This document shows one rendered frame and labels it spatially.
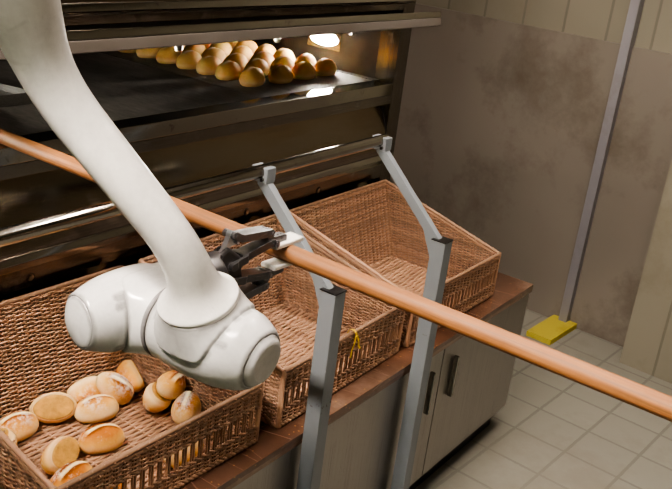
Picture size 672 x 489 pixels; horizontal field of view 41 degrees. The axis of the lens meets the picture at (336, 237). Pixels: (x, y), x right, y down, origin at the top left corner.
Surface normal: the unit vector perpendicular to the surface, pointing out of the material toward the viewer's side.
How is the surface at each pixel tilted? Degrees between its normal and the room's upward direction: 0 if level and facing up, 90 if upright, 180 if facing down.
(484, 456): 0
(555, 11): 90
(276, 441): 0
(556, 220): 90
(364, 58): 90
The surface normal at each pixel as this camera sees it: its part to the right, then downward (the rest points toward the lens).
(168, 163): 0.80, -0.04
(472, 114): -0.63, 0.20
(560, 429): 0.12, -0.93
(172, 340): -0.63, 0.43
